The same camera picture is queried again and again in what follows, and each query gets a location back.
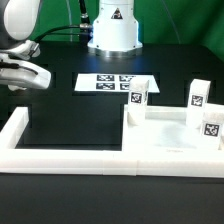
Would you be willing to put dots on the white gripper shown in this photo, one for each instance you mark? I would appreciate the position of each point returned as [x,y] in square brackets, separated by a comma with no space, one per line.
[18,73]

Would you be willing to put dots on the white square tabletop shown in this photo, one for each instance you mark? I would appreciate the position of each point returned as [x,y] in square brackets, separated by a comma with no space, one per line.
[164,128]

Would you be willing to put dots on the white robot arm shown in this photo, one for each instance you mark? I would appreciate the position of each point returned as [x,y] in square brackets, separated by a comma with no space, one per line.
[114,33]

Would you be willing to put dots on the white U-shaped fence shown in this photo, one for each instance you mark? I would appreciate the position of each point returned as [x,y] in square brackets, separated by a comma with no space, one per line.
[189,163]

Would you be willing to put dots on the white marker sheet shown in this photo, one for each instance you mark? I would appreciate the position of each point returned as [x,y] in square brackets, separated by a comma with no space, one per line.
[90,82]

